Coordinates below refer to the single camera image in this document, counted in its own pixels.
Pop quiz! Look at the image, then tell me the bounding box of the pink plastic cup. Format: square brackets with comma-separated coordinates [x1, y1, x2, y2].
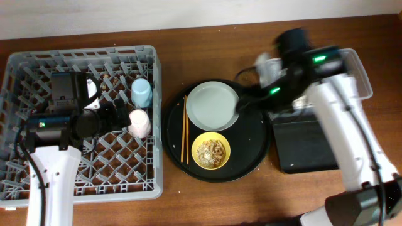
[128, 109, 151, 139]

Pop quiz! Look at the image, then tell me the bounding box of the light blue plastic cup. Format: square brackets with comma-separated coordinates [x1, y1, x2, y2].
[131, 78, 152, 108]

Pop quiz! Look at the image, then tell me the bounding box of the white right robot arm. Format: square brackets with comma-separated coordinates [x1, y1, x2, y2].
[236, 28, 401, 225]

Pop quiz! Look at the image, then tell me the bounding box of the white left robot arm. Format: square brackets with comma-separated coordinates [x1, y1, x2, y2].
[14, 72, 150, 225]

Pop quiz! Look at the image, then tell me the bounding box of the grey dishwasher rack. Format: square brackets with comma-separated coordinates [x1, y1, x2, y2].
[1, 45, 163, 208]

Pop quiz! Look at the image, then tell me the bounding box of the clear plastic bin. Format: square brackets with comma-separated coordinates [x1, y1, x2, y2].
[269, 48, 373, 121]

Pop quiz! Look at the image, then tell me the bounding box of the pale grey round plate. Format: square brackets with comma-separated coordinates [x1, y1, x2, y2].
[186, 81, 239, 132]

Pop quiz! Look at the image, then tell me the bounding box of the round black tray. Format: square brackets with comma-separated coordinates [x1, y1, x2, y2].
[161, 82, 271, 183]

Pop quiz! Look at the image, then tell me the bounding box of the black rectangular tray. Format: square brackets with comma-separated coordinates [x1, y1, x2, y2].
[269, 107, 338, 174]

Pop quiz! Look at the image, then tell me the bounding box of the yellow bowl with food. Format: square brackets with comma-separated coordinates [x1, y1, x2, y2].
[192, 132, 231, 170]

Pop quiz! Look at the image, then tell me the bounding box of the right wooden chopstick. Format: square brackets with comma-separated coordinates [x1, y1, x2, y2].
[185, 95, 189, 164]

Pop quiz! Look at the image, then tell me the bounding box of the wooden chopstick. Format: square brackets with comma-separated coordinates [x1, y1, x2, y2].
[180, 95, 187, 163]
[185, 95, 189, 164]

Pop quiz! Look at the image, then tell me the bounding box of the left wooden chopstick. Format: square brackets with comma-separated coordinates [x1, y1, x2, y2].
[180, 95, 187, 163]

